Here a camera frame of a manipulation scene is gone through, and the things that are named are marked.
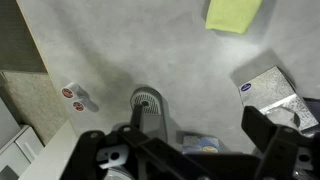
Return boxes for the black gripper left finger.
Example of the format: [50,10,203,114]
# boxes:
[59,104,216,180]

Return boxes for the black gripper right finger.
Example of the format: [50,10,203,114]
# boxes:
[241,105,320,180]

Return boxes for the yellow microfiber towel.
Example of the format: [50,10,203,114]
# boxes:
[205,0,264,35]

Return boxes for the silver patterned tissue box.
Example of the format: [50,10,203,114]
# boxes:
[238,65,320,133]

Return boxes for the blue and silver packet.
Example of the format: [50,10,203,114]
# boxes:
[181,133,221,155]

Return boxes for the white pod with red label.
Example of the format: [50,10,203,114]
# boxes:
[72,97,91,113]
[61,82,81,100]

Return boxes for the white cabinet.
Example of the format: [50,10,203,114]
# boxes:
[0,99,45,180]

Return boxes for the white plastic bracket with hole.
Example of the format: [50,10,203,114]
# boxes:
[96,144,130,170]

